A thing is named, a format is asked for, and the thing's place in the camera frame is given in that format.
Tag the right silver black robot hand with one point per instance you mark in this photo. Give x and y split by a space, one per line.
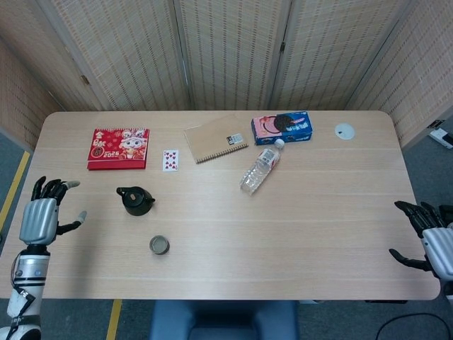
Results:
440 251

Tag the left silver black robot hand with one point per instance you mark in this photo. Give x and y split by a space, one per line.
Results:
39 221

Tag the black teapot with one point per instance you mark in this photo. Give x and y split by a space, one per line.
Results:
136 205

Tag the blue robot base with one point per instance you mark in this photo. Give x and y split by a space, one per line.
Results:
223 318

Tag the small metal cup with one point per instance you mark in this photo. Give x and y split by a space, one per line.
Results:
159 245

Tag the clear plastic water bottle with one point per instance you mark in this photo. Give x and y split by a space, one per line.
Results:
258 170

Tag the yellow floor tape strip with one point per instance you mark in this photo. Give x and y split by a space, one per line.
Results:
114 318
16 180

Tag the red 2025 desk calendar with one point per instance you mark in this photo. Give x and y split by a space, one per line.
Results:
117 150

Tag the white power strip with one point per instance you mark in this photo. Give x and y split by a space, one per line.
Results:
440 137

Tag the hearts playing card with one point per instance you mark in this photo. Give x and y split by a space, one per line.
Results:
171 161

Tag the brown spiral notebook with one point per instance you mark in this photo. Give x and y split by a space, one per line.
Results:
212 140

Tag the blue cookie box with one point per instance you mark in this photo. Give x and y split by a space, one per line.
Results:
283 129

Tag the bamboo folding screen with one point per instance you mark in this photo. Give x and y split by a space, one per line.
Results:
230 53

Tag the black table frame bar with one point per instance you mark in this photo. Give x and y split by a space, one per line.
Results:
385 301

